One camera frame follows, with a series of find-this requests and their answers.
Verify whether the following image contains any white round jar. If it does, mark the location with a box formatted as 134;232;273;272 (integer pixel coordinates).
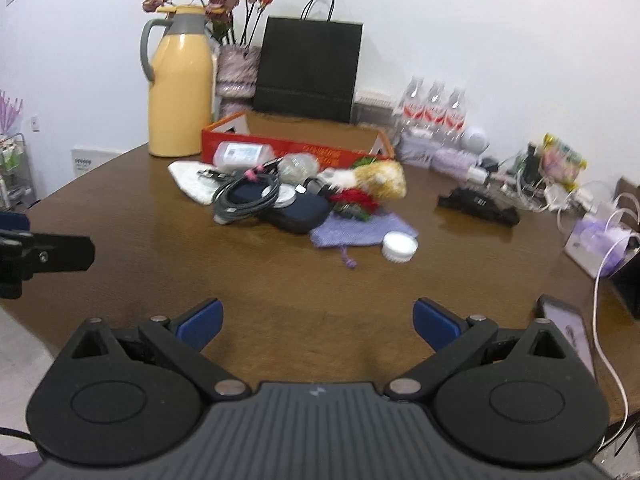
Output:
381;231;418;264

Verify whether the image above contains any red rose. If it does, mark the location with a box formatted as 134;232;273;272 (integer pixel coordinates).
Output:
330;187;382;222

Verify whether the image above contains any metal shelf rack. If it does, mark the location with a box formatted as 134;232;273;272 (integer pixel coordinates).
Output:
0;132;36;211

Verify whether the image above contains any brown bag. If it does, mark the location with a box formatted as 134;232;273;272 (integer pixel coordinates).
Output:
617;176;640;211

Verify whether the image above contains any black hair clip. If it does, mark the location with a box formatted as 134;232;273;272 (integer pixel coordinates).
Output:
437;186;521;226

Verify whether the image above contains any clear water bottle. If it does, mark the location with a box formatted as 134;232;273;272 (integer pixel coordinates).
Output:
401;76;427;132
424;80;448;134
444;87;469;137

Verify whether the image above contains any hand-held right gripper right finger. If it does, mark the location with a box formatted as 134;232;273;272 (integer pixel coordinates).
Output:
384;298;568;403

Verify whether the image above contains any black coiled cable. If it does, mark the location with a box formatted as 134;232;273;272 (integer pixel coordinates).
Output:
212;160;282;223

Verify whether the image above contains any clear crumpled plastic bag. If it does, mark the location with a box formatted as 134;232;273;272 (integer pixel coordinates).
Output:
277;154;321;186

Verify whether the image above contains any colourful snack packet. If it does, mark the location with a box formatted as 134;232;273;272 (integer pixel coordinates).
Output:
542;133;589;191

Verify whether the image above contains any red cardboard box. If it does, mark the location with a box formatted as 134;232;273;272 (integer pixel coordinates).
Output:
201;111;396;172

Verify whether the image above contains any yellow white plush toy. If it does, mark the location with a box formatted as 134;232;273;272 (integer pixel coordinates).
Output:
317;159;407;203

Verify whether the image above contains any black paper bag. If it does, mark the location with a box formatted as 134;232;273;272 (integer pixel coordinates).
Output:
252;0;364;124

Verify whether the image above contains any dark blue pouch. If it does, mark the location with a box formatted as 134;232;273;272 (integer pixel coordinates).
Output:
257;192;331;235

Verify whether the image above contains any white cable tangle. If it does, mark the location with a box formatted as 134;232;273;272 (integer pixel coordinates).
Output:
517;172;621;233

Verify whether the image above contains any purple straw bundle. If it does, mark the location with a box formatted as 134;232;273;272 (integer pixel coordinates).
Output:
0;91;25;134

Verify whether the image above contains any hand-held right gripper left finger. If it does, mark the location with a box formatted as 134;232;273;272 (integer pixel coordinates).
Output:
70;298;251;403

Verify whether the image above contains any black box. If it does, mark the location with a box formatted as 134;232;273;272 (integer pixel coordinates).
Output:
610;247;640;321

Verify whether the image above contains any white printed box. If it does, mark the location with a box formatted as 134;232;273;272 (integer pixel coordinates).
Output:
71;146;123;178

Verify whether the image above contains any white tissue pack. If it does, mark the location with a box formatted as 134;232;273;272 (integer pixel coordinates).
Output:
397;129;436;167

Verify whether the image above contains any purple white box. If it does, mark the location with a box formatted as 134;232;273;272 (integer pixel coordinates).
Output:
565;212;640;279

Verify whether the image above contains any yellow thermos jug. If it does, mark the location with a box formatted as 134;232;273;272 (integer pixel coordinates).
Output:
140;4;216;158

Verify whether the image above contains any white round lamp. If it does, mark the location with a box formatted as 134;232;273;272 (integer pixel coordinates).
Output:
460;125;489;154

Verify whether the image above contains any pink knitted vase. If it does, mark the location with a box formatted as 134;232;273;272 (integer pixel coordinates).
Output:
217;44;262;121

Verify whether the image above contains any purple knitted pouch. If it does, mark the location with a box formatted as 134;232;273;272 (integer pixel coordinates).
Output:
309;211;418;268

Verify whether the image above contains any white cloth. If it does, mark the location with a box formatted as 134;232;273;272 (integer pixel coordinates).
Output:
167;160;226;206

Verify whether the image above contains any black-framed phone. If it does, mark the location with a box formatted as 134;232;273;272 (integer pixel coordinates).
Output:
536;295;598;382

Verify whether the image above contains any translucent plastic box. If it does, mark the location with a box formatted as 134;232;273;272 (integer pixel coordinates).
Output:
213;141;275;172

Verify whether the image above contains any long white cable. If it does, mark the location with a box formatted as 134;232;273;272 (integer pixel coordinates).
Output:
592;207;640;438

